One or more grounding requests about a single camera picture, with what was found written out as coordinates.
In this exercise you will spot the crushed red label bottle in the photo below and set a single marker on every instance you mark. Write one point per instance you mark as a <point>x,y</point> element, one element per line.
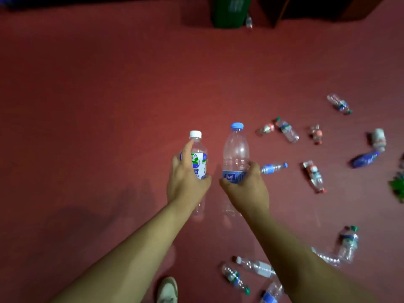
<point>316,134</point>

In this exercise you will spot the white cap plastic bottle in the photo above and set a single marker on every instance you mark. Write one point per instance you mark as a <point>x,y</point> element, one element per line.
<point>199,146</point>

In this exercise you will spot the small red cap plastic bottle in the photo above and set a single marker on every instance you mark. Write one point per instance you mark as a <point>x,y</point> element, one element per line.
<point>266,129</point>

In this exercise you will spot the green plastic bin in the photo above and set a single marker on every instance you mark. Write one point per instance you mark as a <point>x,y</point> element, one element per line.
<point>230,11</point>

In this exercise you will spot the white bottle with red label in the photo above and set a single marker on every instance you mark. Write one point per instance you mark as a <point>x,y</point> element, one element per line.
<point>378,139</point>

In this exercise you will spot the person's right thumb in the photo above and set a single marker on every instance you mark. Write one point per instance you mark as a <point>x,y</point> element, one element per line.
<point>229,186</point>

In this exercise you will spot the person's right hand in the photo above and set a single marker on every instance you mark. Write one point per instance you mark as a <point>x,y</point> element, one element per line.
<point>249,194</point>

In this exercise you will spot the large blue cap plastic bottle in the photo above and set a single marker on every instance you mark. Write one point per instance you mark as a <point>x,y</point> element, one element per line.
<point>235,149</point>

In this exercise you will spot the clear bottle with blue label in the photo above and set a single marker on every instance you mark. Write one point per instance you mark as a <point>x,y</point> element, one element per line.
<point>271,294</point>

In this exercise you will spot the green crumpled plastic object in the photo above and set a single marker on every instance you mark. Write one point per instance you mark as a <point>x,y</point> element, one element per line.
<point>398,186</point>

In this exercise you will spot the dark wooden cabinet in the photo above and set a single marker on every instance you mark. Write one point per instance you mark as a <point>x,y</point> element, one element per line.
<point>315,7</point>

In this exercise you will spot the person's left hand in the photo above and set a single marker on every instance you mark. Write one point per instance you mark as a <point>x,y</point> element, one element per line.
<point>184,186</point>

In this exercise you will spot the person's left forearm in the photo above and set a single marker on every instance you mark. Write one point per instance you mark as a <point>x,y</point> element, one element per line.
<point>132,258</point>

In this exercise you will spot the person's left thumb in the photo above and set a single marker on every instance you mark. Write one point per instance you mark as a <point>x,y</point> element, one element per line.
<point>206,182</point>

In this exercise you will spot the crushed clear plastic bottle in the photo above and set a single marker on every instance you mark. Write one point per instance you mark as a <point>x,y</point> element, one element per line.
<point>328,258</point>

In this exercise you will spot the white shoe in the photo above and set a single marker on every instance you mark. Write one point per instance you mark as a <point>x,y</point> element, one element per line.
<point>167,291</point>

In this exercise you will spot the person's right forearm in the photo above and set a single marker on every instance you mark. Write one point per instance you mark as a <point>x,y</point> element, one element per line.
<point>296,265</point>

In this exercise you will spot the green cap clear plastic bottle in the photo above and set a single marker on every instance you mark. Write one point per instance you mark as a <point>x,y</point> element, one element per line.
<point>348,244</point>
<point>287,130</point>
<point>339,103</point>
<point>235,278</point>

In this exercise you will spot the small blue cap plastic bottle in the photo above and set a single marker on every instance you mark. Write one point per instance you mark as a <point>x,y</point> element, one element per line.
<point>272,168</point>

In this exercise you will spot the dark blue plastic bottle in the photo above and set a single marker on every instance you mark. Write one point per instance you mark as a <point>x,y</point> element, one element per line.
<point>365,159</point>

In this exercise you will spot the long red cap plastic bottle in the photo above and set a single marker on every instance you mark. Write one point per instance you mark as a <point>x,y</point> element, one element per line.
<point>314,176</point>

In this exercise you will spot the clear bottle with white label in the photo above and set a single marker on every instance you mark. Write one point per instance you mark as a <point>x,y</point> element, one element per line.
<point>257,267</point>

